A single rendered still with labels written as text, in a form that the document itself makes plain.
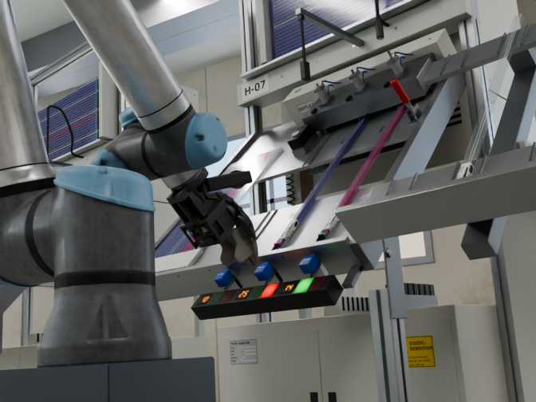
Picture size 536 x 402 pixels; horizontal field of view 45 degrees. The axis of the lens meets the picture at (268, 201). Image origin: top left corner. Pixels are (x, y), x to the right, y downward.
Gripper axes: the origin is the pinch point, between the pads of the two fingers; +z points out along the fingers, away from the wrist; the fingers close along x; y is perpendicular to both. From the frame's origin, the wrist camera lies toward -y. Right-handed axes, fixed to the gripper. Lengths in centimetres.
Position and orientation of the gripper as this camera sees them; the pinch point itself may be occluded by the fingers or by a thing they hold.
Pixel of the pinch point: (253, 257)
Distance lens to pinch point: 121.5
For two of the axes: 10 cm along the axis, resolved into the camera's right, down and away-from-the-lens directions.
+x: 7.3, -1.9, -6.5
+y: -4.4, 5.9, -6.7
